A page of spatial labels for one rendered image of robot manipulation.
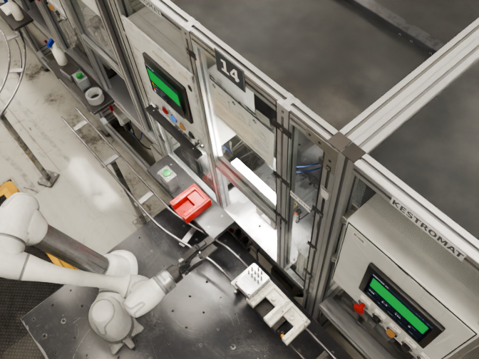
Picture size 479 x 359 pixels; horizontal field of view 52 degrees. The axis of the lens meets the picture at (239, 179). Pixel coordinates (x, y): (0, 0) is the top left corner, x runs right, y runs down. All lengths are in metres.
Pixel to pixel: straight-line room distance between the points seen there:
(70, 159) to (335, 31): 2.79
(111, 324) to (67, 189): 1.72
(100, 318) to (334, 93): 1.43
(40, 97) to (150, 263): 2.26
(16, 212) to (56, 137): 2.16
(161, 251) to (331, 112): 1.53
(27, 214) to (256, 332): 1.15
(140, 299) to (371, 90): 1.18
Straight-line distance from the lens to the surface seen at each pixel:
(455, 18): 1.61
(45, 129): 4.20
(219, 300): 2.46
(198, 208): 2.35
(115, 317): 2.27
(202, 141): 1.95
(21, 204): 2.01
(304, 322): 2.21
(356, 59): 1.43
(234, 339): 2.40
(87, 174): 3.81
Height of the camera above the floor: 3.02
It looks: 59 degrees down
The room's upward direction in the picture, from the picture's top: 7 degrees counter-clockwise
